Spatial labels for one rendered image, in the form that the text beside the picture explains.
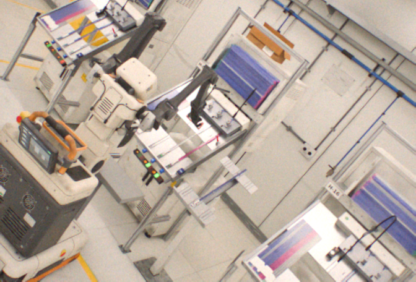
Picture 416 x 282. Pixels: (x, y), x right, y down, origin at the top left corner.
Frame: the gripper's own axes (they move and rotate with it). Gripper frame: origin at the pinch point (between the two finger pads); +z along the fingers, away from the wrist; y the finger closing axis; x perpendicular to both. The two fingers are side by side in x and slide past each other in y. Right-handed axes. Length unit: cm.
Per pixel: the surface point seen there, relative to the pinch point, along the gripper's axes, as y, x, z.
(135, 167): 29, 41, 60
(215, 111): 5.7, -23.9, 9.2
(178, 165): -14.4, 25.9, 13.1
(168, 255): -51, 63, 54
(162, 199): -24, 48, 25
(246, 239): -44, -33, 188
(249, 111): -12.8, -42.4, 3.8
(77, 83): 138, 37, 55
